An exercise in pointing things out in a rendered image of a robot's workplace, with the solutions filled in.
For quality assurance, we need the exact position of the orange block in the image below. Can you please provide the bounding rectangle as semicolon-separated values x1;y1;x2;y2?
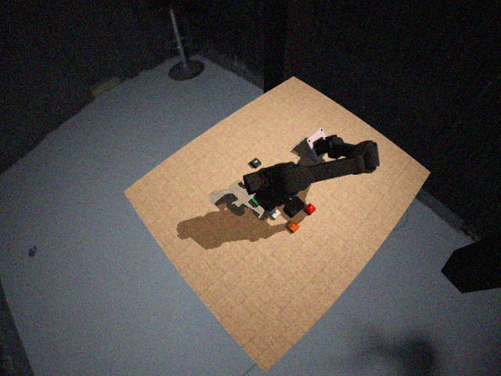
287;220;300;233

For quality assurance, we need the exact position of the red block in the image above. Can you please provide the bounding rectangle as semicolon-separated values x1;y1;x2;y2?
304;203;316;215

